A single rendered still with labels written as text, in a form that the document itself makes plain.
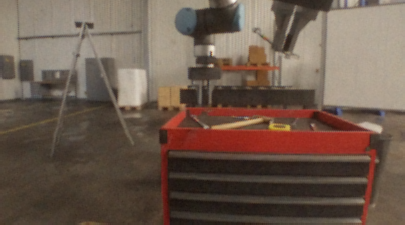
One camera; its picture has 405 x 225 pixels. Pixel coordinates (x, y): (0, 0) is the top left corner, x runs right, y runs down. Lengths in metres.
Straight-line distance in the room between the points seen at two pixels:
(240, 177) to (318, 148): 0.27
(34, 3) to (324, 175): 12.73
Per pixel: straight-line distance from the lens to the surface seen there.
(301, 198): 0.81
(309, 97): 4.07
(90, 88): 9.86
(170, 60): 8.96
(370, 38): 3.08
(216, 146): 0.71
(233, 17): 0.68
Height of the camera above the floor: 1.12
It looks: 6 degrees down
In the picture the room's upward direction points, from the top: straight up
